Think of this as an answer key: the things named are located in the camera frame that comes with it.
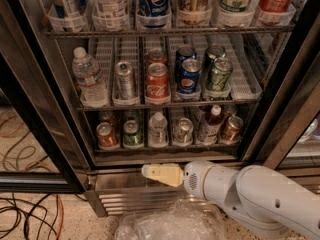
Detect large white blue bottle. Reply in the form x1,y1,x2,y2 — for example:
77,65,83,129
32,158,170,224
48,0,88,33

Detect steel fridge bottom grille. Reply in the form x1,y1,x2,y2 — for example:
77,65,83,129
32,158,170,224
85,167,215,217

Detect green white can bottom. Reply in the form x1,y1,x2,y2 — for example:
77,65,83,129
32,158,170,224
173,118,193,144

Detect green soda can front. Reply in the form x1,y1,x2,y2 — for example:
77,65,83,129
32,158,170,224
206,58,233,92

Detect red can bottom shelf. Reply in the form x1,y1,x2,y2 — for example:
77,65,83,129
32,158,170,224
96,122,118,148

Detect large dark soda bottle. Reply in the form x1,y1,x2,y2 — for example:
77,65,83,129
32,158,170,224
177,0,209,25

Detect green soda can rear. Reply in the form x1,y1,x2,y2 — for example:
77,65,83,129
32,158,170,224
202,43,226,77

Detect blue Pepsi can rear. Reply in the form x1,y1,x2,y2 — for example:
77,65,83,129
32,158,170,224
174,45,197,81

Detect large clear labeled bottle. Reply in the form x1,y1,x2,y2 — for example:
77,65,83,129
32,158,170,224
93,0,129,31

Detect clear water bottle middle shelf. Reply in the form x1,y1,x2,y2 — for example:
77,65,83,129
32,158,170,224
72,47,108,108

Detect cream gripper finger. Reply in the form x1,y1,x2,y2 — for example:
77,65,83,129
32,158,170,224
141,164,184,187

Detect small clear water bottle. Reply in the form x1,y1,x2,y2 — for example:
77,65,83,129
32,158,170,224
148,112,167,148

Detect red Coca-Cola can rear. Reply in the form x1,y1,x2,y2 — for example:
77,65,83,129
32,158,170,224
147,47,168,64

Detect green can bottom shelf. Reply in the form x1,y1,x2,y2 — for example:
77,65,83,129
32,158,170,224
123,120,142,148

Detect clear plastic bag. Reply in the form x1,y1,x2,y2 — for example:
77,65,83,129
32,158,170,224
114,200,227,240

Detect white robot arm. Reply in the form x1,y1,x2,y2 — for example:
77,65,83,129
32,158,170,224
141,161,320,240

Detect bronze can bottom shelf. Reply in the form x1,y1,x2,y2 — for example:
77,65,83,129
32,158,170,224
220,116,243,142

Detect green soda can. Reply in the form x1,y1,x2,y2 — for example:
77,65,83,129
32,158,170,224
202,43,226,77
206,58,233,92

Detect glass fridge door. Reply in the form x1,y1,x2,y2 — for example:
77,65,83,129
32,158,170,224
255,15,320,184
0,0,91,193

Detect blue pepsi can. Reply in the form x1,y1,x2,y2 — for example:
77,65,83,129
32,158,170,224
174,45,197,81
178,58,201,94

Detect left glass fridge door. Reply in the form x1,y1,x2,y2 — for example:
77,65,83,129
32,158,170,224
0,0,91,193

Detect amber drink plastic bottle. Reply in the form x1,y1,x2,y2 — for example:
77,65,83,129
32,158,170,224
197,105,223,145

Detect right glass fridge door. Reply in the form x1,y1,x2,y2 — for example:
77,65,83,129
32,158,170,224
255,15,320,184

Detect silver soda can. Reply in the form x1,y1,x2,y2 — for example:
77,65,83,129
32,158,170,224
115,61,136,100

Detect red coca-cola can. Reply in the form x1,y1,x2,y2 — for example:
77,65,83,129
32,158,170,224
147,47,168,64
146,63,169,99

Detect large Pepsi bottle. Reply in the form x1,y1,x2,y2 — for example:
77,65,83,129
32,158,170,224
138,0,168,28

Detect empty clear shelf tray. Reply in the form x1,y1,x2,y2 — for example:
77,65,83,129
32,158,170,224
218,34,262,101

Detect black and orange cables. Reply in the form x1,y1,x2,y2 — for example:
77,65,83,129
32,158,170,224
0,193,88,240

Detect blue Pepsi can front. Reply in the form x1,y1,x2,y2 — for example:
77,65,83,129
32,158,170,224
178,58,201,94

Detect red Coca-Cola can front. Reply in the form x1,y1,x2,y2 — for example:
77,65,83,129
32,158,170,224
146,63,169,99

